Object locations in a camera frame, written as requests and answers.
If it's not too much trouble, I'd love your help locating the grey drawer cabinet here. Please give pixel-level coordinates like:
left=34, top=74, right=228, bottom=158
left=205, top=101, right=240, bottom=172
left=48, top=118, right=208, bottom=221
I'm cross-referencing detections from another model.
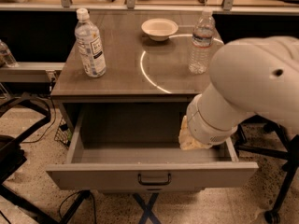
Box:
left=51, top=10, right=209, bottom=128

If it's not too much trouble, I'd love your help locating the white paper bowl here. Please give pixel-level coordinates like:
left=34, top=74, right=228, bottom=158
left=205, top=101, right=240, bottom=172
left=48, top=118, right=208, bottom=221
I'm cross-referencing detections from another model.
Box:
left=141, top=19, right=178, bottom=41

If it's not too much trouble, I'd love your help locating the labelled plastic water bottle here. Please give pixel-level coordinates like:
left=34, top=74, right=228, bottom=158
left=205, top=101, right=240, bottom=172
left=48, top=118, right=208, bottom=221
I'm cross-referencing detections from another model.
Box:
left=75, top=8, right=107, bottom=77

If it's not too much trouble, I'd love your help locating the clear plastic water bottle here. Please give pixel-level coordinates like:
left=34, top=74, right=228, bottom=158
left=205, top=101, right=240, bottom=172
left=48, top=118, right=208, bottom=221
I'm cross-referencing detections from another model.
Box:
left=188, top=7, right=215, bottom=74

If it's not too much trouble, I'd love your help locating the grey top drawer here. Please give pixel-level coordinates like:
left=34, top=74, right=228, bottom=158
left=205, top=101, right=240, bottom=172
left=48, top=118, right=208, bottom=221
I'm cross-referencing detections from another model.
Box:
left=46, top=103, right=258, bottom=193

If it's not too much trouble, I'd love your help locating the black office chair right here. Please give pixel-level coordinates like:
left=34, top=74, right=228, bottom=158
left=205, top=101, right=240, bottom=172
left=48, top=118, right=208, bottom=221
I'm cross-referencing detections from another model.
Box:
left=235, top=117, right=299, bottom=224

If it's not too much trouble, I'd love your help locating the black floor cable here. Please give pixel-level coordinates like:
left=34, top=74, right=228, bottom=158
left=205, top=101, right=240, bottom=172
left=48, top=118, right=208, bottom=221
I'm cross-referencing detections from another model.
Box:
left=21, top=77, right=59, bottom=144

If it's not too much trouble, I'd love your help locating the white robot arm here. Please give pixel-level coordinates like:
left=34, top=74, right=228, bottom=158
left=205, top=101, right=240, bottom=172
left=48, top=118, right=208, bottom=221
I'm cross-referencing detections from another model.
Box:
left=178, top=36, right=299, bottom=150

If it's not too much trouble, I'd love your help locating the water bottle at left edge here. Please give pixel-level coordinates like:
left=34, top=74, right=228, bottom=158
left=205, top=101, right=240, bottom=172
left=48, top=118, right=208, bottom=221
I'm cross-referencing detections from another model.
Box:
left=0, top=40, right=19, bottom=67

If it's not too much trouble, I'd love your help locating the black chair base left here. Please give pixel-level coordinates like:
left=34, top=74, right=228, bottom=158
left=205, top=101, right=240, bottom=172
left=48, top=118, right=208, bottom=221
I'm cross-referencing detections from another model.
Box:
left=0, top=93, right=91, bottom=224

